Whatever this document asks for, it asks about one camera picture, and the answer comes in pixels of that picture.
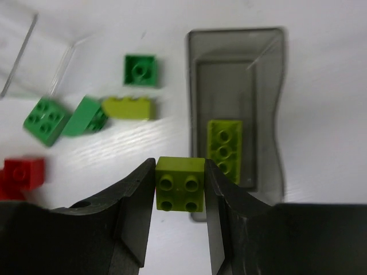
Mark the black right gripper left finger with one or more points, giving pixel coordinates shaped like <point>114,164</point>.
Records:
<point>106,233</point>

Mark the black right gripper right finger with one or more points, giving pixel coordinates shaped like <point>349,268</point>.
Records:
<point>248,236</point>

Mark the lime square lego brick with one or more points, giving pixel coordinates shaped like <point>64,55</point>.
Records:
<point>179,184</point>

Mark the lime long lego brick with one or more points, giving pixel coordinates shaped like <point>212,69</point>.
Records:
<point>224,146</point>

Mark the red small square lego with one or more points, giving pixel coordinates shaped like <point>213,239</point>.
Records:
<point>21,174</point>

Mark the green curved slope lego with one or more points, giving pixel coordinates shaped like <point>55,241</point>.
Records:
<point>87,118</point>

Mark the green sloped square lego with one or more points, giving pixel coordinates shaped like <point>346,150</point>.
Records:
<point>47,120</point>

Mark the lime sloped lego brick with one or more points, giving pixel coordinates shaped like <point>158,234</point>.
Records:
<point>129,108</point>

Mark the green upturned square lego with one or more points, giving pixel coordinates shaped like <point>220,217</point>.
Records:
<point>140,70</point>

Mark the smoky grey plastic container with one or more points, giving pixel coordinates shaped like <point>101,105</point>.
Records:
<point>238,74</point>

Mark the clear transparent plastic container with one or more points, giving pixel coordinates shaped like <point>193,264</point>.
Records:
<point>35,54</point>

